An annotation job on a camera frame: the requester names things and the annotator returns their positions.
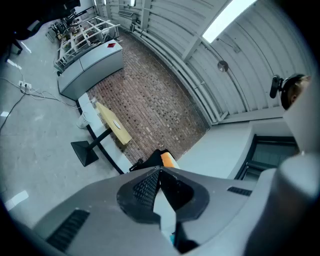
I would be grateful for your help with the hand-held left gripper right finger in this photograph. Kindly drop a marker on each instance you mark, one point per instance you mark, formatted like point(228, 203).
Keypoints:
point(220, 200)

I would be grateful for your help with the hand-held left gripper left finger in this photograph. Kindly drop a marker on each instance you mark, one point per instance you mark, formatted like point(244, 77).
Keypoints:
point(100, 212)

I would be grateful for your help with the white round plate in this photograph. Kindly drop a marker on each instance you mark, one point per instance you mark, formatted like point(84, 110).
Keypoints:
point(116, 124)

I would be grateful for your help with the orange cushion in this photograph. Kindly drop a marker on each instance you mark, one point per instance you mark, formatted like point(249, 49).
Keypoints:
point(167, 160)

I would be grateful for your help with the dark framed window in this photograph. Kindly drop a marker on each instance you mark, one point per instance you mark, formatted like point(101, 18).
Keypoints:
point(270, 152)

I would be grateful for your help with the black office chair with jacket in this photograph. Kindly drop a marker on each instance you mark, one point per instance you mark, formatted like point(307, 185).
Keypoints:
point(150, 162)

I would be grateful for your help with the white waste basket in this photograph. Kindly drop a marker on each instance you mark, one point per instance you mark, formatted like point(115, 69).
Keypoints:
point(82, 121)

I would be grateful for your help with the round metal ceiling fixture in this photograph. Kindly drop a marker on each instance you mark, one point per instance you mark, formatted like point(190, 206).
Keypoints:
point(222, 66)

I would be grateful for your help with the white ceiling pipes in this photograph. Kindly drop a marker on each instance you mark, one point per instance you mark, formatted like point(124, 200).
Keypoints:
point(180, 67)

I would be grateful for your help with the white power strip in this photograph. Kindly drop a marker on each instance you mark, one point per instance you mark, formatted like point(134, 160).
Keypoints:
point(25, 85)

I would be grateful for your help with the large gray metal cabinet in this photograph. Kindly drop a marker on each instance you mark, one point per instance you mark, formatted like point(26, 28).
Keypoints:
point(102, 60)

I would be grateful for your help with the red diamond sticker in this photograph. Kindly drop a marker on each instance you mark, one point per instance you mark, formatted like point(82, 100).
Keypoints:
point(110, 45)

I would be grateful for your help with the white shelf rack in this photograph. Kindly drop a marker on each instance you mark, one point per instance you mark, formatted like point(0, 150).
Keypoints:
point(82, 35)

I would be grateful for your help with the long ceiling light panel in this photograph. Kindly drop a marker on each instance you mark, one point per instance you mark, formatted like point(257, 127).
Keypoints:
point(225, 18)

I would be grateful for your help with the wooden table with black pedestal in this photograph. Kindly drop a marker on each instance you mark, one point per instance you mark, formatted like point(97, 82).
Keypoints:
point(117, 127)

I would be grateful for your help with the black head-mounted camera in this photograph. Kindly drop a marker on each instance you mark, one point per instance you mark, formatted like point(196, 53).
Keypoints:
point(274, 87)

